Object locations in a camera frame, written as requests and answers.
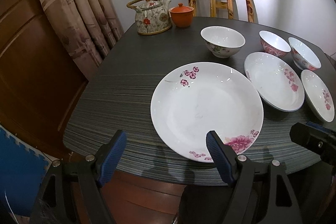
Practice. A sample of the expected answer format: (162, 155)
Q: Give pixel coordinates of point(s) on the pink patterned bowl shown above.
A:
(274, 44)

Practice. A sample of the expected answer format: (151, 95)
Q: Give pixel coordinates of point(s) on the white pink floral bowl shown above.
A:
(303, 56)

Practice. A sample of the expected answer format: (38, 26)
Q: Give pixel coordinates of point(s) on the beige patterned curtain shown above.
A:
(88, 30)

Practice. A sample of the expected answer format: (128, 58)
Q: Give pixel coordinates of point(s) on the blue foam mat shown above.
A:
(22, 172)

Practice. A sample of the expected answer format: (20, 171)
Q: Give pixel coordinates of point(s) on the brown wooden door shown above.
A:
(40, 83)

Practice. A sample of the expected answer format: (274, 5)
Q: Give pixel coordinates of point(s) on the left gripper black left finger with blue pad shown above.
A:
(55, 201)

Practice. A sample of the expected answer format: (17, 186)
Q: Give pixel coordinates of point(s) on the medium white floral plate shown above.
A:
(276, 82)

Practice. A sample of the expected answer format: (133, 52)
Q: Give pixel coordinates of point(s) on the floral ceramic teapot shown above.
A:
(151, 16)

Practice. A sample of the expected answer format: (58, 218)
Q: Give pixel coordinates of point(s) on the white bowl green floral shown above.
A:
(222, 42)

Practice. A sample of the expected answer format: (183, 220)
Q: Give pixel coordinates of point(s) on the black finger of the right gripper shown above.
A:
(315, 138)

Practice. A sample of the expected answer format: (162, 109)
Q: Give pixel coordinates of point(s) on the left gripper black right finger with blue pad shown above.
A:
(262, 192)

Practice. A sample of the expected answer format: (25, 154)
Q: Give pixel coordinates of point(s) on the large white floral plate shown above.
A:
(200, 97)

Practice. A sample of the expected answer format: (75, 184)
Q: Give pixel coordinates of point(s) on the orange lidded clay cup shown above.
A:
(182, 16)

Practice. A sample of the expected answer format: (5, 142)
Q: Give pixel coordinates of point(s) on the small white floral plate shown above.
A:
(318, 96)

